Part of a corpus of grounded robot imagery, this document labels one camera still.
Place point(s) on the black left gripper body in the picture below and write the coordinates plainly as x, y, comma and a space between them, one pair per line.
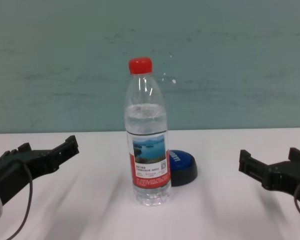
20, 170

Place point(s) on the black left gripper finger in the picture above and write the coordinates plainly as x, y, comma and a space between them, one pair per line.
20, 150
67, 150

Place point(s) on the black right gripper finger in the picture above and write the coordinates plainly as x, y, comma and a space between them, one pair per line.
252, 166
298, 156

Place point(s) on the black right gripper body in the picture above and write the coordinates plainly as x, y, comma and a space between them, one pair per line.
285, 177

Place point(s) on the blue push button black base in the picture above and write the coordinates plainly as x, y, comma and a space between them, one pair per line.
183, 165

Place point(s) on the clear water bottle red cap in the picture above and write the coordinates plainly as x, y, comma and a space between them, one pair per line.
148, 160

